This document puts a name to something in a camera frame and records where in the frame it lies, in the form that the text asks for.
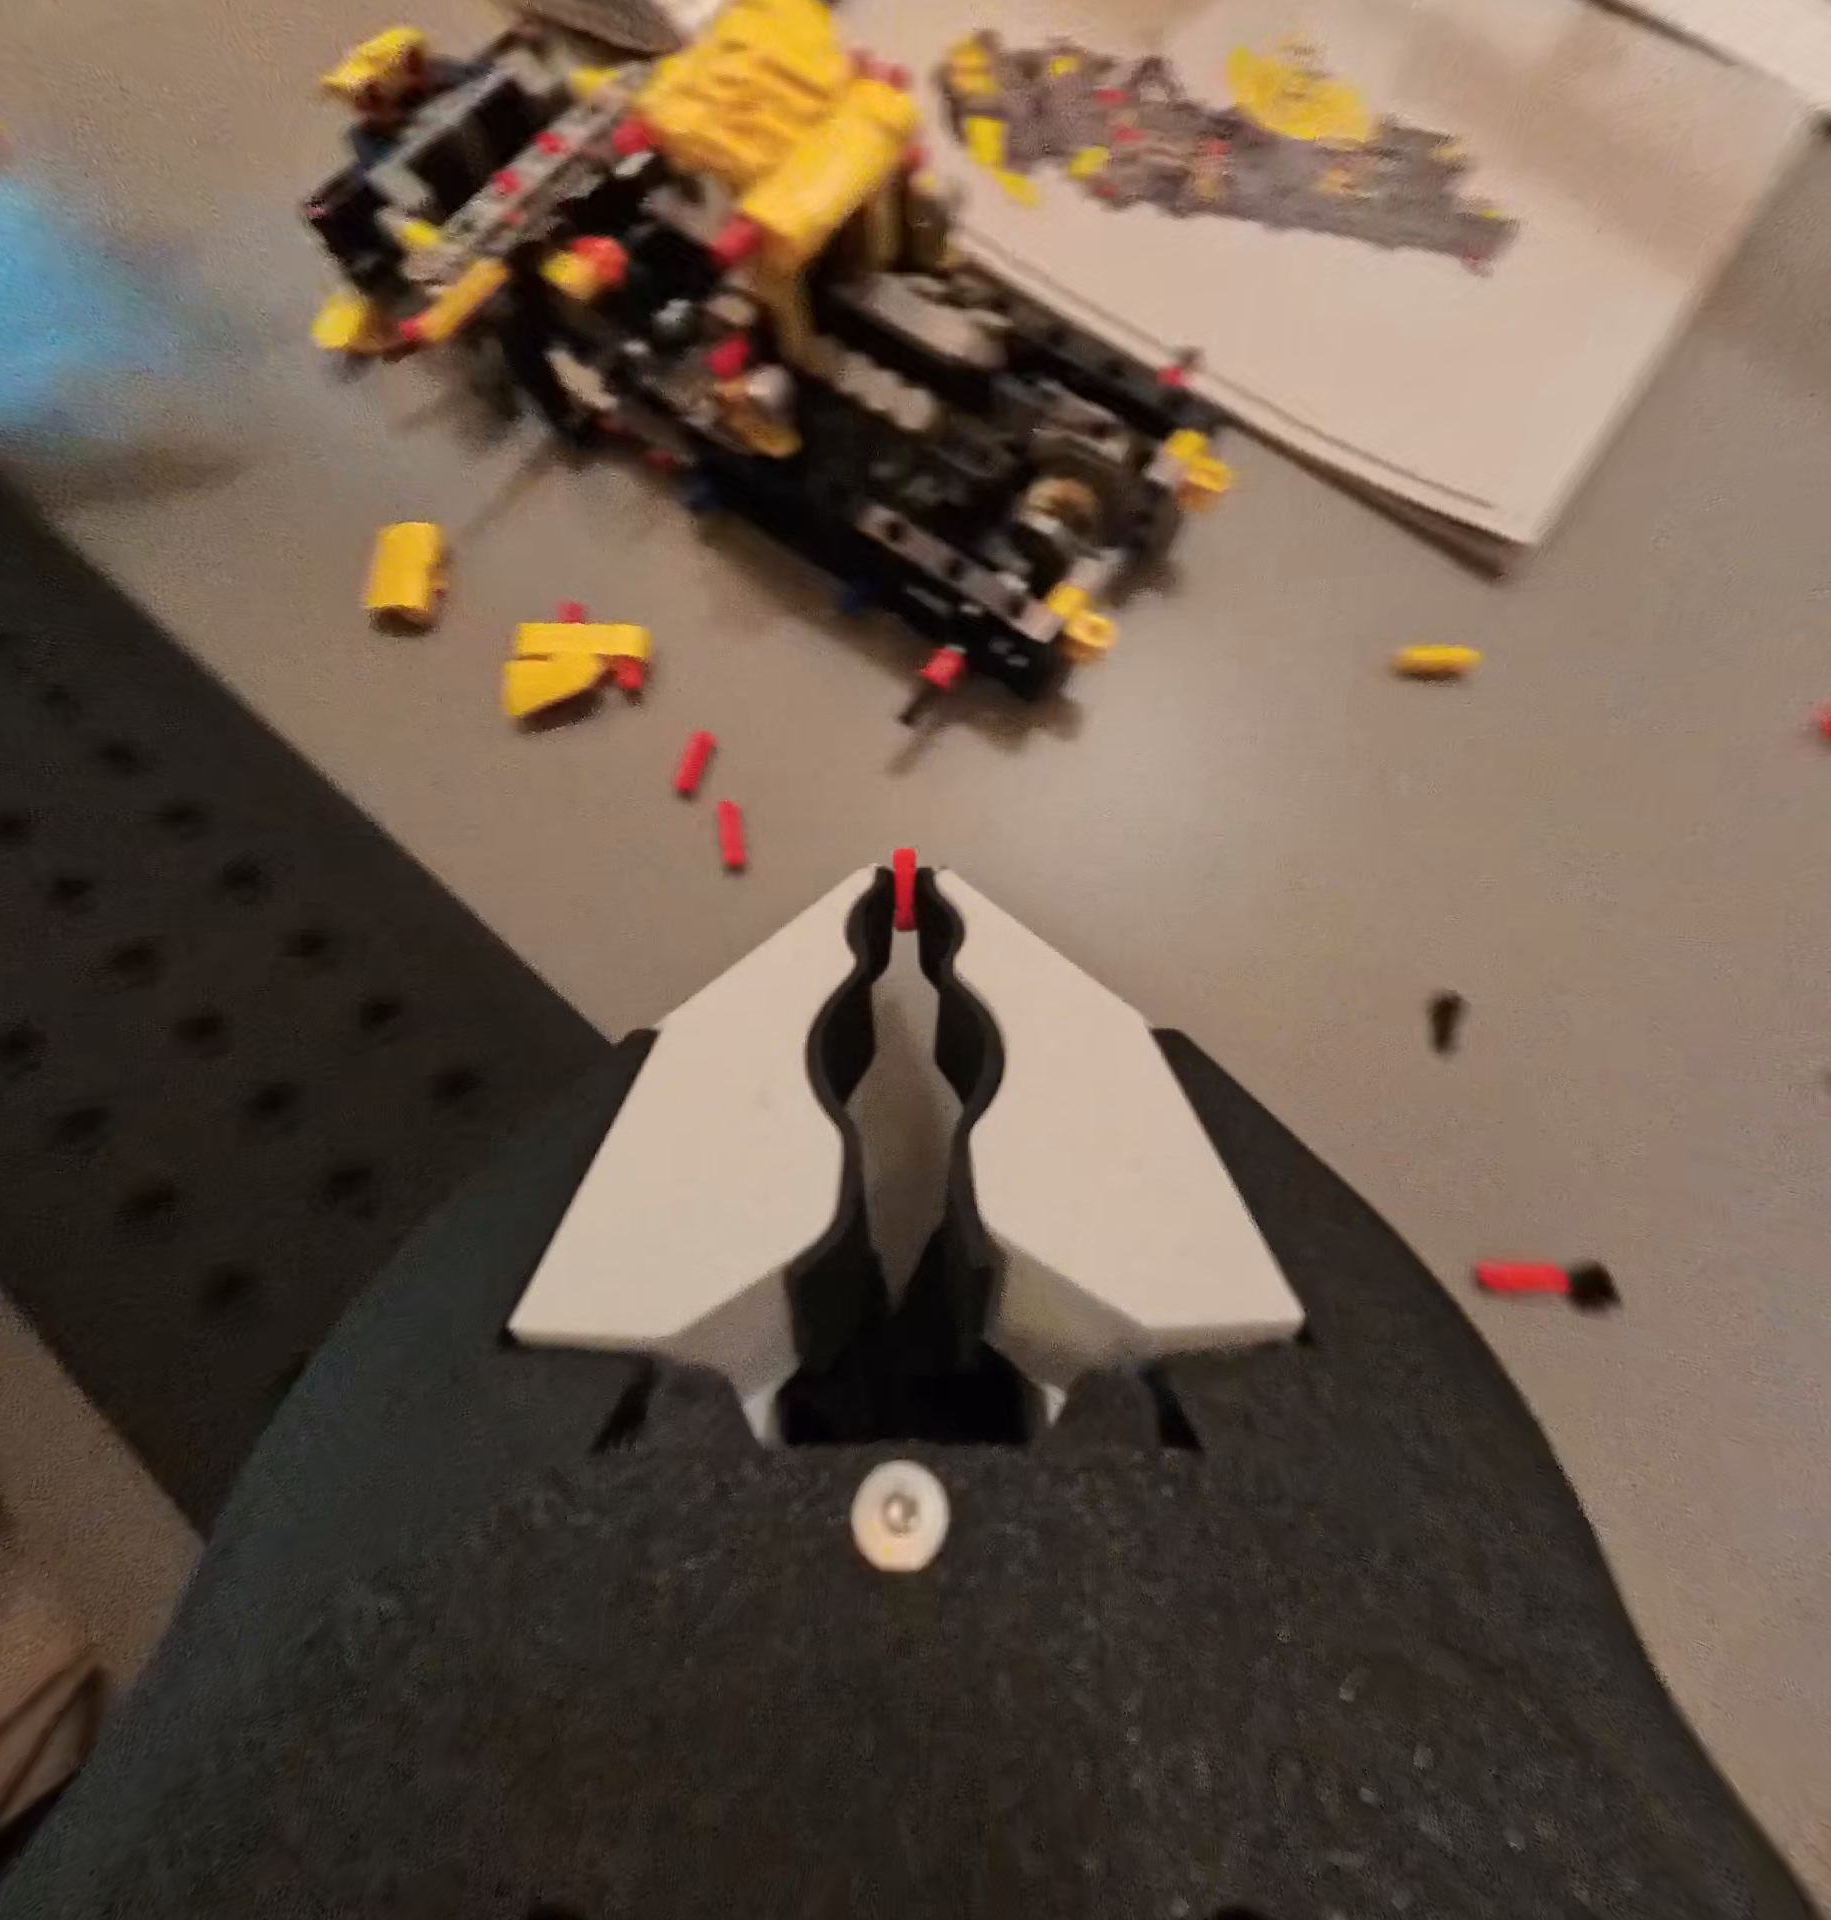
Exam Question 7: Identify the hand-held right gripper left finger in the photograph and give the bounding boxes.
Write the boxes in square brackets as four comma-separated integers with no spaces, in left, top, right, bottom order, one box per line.
[505,864,895,1442]

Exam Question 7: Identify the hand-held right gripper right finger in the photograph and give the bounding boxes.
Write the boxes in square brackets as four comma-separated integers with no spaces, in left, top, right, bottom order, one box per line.
[916,867,1308,1427]

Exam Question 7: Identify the yellow lego beam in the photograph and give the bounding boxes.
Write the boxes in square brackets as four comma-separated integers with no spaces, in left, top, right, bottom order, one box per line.
[502,605,653,724]

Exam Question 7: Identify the lego car chassis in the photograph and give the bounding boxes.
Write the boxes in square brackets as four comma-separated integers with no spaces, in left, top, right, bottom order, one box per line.
[303,0,1240,708]

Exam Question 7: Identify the yellow lego block piece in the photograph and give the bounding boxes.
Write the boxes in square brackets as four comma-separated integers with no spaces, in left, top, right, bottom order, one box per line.
[362,521,451,626]

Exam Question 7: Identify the lego instruction booklet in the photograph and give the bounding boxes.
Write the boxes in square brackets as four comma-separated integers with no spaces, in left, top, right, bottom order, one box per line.
[937,0,1825,579]

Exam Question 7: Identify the black dotted floor mat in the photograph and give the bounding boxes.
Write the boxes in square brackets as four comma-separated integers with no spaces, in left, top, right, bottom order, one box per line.
[0,436,617,1533]

